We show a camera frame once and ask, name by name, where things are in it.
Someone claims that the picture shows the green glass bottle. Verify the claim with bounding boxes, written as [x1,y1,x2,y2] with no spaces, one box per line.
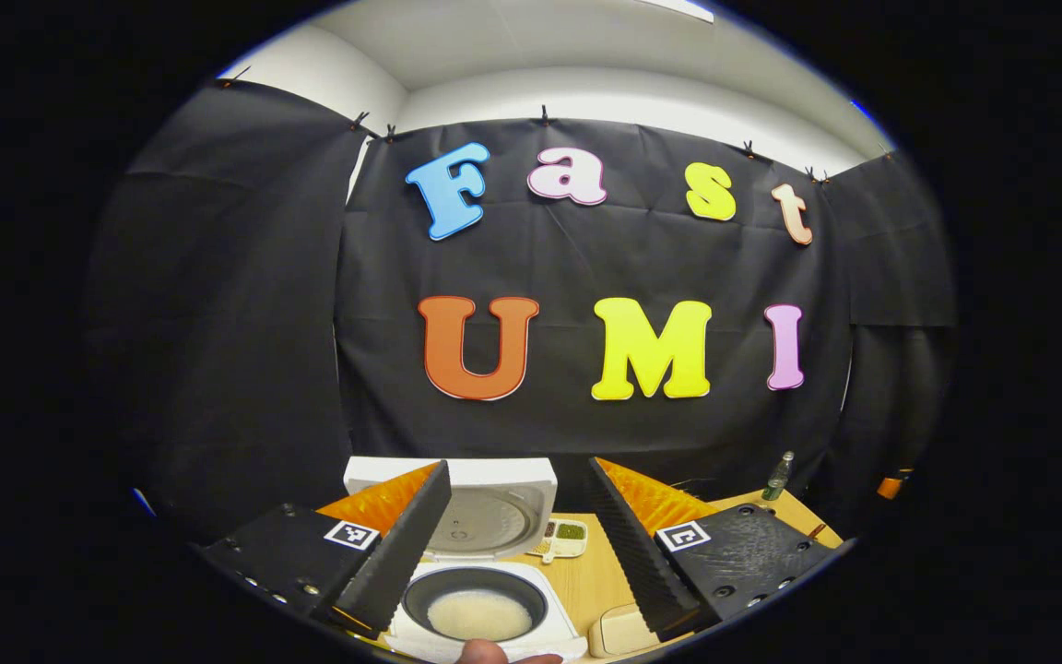
[761,451,796,502]

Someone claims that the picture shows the white rice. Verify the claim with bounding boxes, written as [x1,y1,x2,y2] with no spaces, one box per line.
[427,590,533,642]

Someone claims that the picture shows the wide ceiling light panel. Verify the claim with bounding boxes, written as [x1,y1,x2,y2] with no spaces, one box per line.
[642,0,714,24]

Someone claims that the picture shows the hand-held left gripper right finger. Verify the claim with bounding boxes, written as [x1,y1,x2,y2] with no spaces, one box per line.
[584,458,834,643]

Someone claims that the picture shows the black backdrop cloth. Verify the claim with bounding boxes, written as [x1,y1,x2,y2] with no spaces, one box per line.
[84,78,961,545]

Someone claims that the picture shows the white rice cooker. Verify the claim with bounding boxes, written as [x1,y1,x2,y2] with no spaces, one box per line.
[344,456,589,664]

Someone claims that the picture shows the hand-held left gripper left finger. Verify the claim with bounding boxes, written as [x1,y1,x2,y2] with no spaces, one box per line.
[202,460,454,635]

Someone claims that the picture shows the white divided seasoning tray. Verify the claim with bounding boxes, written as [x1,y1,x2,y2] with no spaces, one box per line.
[528,518,589,563]

